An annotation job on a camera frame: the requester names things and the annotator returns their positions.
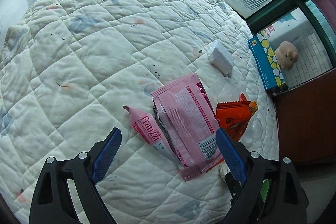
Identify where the orange snack wrapper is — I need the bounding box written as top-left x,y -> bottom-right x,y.
216,93 -> 258,141

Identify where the small pink Franzzi wrapper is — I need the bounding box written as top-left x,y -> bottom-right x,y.
123,106 -> 182,167

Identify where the large pink snack wrapper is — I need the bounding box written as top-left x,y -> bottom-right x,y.
151,73 -> 223,181

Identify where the white tissue pack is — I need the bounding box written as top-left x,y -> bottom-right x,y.
207,40 -> 234,75

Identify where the blue yellow tissue box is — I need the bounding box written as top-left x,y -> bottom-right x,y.
248,32 -> 288,95

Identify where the white quilted mattress pad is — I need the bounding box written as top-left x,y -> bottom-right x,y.
1,0 -> 279,223

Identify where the beige plush toy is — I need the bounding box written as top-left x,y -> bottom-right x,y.
274,41 -> 298,71

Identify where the brown wooden wall panel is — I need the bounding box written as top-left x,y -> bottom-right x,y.
273,69 -> 336,163

